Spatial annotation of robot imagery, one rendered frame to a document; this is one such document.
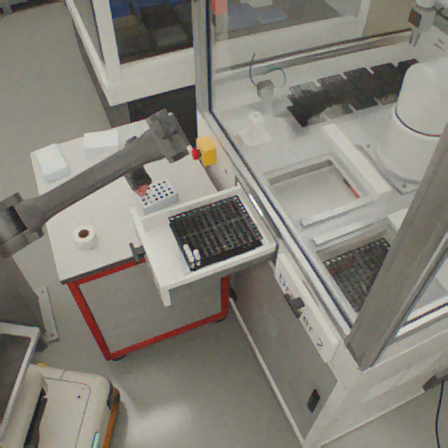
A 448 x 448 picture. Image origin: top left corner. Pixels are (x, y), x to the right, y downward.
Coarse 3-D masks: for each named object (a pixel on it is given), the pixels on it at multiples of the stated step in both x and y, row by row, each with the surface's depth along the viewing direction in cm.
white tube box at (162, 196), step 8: (152, 184) 160; (160, 184) 160; (168, 184) 160; (160, 192) 158; (168, 192) 157; (176, 192) 157; (136, 200) 159; (144, 200) 156; (160, 200) 155; (168, 200) 157; (176, 200) 159; (144, 208) 153; (152, 208) 156
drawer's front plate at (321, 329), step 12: (276, 264) 130; (288, 264) 124; (276, 276) 133; (288, 276) 124; (288, 288) 127; (300, 288) 119; (312, 300) 117; (300, 312) 123; (312, 312) 116; (312, 324) 118; (324, 324) 113; (312, 336) 121; (324, 336) 113; (324, 348) 115; (324, 360) 118
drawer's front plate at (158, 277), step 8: (136, 216) 134; (136, 224) 132; (136, 232) 139; (144, 232) 130; (144, 240) 129; (152, 256) 125; (152, 264) 124; (152, 272) 128; (160, 272) 122; (160, 280) 121; (160, 288) 121; (160, 296) 130; (168, 296) 124; (168, 304) 128
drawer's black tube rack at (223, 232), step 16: (208, 208) 140; (224, 208) 140; (240, 208) 140; (192, 224) 136; (208, 224) 136; (224, 224) 136; (240, 224) 136; (176, 240) 137; (192, 240) 132; (208, 240) 133; (224, 240) 136; (240, 240) 136; (256, 240) 132; (208, 256) 129; (224, 256) 132
